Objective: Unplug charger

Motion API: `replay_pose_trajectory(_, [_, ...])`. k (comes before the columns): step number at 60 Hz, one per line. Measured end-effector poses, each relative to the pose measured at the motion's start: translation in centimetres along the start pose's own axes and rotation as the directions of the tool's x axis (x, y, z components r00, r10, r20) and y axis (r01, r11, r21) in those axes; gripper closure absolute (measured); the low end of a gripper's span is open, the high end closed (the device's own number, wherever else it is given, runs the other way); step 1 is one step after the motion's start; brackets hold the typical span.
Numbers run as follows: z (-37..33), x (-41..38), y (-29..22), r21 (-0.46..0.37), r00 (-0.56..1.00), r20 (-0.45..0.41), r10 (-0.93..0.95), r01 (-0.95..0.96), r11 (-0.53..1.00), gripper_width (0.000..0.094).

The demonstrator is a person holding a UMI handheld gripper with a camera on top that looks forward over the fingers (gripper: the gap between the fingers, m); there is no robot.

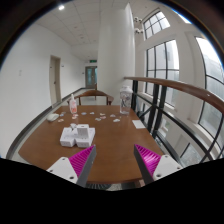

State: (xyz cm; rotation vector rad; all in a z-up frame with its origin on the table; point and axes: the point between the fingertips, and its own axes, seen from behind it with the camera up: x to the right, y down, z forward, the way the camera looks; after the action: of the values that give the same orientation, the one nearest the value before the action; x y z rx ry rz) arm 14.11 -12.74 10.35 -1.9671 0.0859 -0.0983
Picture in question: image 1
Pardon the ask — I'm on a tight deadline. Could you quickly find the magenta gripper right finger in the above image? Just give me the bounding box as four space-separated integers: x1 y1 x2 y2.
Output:
134 144 182 184

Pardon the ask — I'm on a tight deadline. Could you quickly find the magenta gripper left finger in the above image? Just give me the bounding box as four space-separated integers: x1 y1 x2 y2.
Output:
47 145 96 187

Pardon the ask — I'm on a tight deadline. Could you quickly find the white charger plug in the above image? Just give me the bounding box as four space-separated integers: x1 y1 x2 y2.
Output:
77 124 89 138

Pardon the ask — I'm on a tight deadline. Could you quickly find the white power strip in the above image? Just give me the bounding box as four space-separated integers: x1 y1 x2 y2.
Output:
60 127 95 148

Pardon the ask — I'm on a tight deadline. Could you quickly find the white paper card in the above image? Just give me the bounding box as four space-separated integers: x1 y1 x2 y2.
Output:
133 120 144 129

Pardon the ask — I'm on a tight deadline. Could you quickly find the white computer mouse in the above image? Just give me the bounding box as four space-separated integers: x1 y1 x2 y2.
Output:
47 113 59 122

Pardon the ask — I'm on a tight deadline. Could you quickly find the wooden handrail with black railing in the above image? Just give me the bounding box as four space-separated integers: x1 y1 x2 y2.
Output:
130 77 224 166

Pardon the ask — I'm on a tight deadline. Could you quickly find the small pink-labelled bottle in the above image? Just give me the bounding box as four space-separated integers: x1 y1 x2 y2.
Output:
69 94 77 114

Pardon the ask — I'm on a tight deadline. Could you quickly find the wooden chair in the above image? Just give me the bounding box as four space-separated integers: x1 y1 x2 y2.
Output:
67 90 114 105

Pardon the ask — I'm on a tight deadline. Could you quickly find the clear water bottle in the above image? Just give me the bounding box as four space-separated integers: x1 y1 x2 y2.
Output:
120 86 133 115

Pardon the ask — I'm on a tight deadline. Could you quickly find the grey double door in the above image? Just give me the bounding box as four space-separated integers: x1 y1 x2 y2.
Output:
85 66 97 89

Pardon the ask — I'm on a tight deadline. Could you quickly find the white side door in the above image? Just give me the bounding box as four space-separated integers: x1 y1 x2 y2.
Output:
49 56 61 106

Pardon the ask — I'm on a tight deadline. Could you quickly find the white round column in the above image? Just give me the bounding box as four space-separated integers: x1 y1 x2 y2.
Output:
97 3 135 105

